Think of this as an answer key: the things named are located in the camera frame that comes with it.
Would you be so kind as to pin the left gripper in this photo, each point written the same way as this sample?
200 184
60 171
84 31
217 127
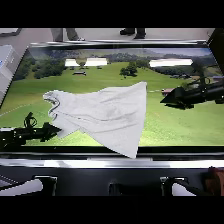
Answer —
50 130

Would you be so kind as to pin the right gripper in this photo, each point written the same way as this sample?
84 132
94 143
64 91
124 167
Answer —
183 96

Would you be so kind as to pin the white garment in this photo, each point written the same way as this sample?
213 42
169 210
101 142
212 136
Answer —
110 113

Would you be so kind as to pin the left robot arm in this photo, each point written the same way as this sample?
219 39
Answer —
16 135

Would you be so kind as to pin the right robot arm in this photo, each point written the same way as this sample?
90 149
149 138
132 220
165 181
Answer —
210 93

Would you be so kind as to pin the person's legs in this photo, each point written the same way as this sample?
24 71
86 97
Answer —
68 34
133 32

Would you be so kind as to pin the red-brown garment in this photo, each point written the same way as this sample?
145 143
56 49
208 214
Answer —
216 181

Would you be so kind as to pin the silver frame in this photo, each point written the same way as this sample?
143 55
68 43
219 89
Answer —
116 163

